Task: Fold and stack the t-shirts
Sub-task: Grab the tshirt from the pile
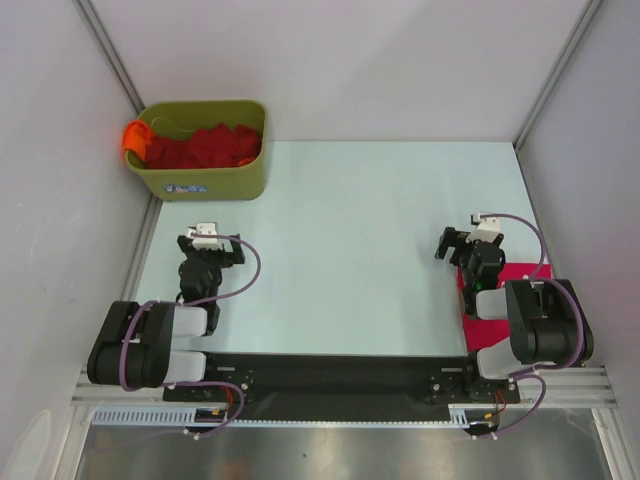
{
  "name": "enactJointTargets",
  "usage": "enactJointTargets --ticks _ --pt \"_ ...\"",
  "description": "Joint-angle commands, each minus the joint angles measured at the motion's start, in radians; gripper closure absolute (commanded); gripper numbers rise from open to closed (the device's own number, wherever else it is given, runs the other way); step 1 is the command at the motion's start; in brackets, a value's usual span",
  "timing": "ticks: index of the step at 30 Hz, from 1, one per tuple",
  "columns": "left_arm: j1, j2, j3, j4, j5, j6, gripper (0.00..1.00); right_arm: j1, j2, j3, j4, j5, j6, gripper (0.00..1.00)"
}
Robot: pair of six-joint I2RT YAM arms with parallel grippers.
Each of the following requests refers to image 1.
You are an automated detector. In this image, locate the right corner aluminium post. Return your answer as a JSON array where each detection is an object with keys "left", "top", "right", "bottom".
[{"left": 512, "top": 0, "right": 604, "bottom": 154}]

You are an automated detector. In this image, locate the white slotted cable duct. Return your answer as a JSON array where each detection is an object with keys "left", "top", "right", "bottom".
[{"left": 91, "top": 405, "right": 231, "bottom": 426}]

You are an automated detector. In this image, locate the olive green plastic bin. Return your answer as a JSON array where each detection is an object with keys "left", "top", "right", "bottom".
[{"left": 122, "top": 99, "right": 268, "bottom": 202}]

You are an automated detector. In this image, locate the aluminium rail frame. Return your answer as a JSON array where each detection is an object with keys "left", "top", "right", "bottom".
[{"left": 71, "top": 368, "right": 164, "bottom": 406}]

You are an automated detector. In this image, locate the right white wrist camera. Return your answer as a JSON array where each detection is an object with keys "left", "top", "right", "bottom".
[{"left": 467, "top": 212, "right": 502, "bottom": 243}]

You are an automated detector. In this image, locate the folded magenta t shirt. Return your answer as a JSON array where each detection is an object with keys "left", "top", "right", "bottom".
[{"left": 461, "top": 262, "right": 537, "bottom": 352}]

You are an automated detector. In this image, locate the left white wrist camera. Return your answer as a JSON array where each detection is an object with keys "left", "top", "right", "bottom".
[{"left": 186, "top": 222, "right": 222, "bottom": 250}]

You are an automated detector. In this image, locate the corner aluminium post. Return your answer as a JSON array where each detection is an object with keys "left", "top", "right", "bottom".
[
  {"left": 72, "top": 0, "right": 145, "bottom": 114},
  {"left": 512, "top": 0, "right": 604, "bottom": 154}
]

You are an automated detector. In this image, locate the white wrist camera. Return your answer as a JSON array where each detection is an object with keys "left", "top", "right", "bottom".
[
  {"left": 467, "top": 212, "right": 502, "bottom": 243},
  {"left": 186, "top": 222, "right": 222, "bottom": 250}
]

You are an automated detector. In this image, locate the dark red t shirt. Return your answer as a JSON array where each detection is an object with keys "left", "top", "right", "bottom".
[{"left": 143, "top": 123, "right": 262, "bottom": 169}]

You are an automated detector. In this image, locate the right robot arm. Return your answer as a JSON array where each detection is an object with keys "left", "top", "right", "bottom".
[{"left": 434, "top": 225, "right": 595, "bottom": 401}]

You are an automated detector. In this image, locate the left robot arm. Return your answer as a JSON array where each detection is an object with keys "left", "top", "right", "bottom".
[{"left": 87, "top": 227, "right": 245, "bottom": 400}]

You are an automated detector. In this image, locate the orange t shirt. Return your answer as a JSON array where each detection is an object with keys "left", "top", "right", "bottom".
[{"left": 121, "top": 119, "right": 155, "bottom": 161}]

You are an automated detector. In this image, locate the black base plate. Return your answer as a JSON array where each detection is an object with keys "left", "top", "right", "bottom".
[{"left": 163, "top": 353, "right": 520, "bottom": 423}]

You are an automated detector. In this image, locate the left corner aluminium post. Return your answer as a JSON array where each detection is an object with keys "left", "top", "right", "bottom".
[{"left": 72, "top": 0, "right": 145, "bottom": 114}]

